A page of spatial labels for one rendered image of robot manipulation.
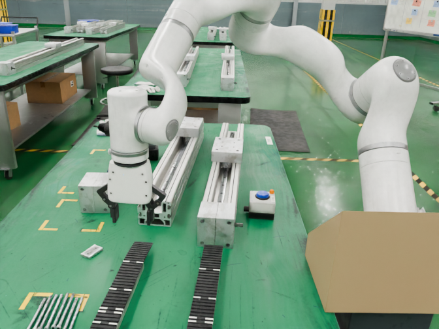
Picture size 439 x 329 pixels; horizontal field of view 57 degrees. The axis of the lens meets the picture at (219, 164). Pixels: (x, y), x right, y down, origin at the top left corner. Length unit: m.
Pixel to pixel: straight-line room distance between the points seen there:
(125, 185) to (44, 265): 0.33
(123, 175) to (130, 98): 0.19
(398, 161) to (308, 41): 0.37
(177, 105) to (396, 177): 0.54
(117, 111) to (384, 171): 0.63
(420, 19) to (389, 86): 5.77
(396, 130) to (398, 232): 0.29
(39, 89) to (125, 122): 4.09
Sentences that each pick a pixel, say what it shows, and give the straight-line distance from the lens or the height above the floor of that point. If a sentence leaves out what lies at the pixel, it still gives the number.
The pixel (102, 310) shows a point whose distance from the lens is 0.93.
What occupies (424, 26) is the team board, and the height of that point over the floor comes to 1.07.
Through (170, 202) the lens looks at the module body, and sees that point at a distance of 1.19.
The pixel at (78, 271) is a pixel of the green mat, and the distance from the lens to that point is 1.10.
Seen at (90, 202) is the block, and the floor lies 0.82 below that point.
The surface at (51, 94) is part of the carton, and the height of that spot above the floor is 0.32.
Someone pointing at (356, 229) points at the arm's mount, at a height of 1.00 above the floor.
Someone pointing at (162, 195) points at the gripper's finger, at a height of 0.99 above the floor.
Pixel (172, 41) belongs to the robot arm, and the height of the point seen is 1.32.
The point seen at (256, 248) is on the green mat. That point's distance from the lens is 1.15.
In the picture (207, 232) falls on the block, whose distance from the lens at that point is 1.12.
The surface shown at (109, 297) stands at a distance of 0.95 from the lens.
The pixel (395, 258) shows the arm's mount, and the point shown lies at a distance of 0.95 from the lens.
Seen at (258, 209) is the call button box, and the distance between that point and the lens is 1.27.
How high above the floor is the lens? 1.43
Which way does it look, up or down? 23 degrees down
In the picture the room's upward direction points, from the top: 2 degrees clockwise
